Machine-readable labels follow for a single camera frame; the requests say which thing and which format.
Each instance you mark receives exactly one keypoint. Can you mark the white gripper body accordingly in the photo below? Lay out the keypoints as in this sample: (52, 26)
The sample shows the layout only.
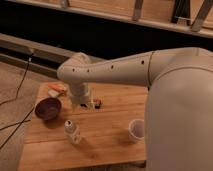
(81, 94)

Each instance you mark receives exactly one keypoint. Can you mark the orange pepper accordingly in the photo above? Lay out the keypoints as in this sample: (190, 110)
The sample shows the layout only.
(56, 90)

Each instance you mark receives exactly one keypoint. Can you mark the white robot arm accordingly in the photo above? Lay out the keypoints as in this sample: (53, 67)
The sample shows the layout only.
(179, 107)

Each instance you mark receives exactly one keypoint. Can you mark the wooden cutting board table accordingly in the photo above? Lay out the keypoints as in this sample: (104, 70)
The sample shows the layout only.
(104, 132)

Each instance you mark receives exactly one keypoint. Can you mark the clear plastic bottle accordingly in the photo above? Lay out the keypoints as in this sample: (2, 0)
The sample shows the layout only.
(72, 132)

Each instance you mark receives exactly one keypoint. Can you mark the dark purple bowl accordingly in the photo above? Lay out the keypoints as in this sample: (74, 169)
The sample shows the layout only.
(48, 108)

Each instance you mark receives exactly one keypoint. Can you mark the white plastic cup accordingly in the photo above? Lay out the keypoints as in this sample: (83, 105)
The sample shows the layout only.
(136, 130)

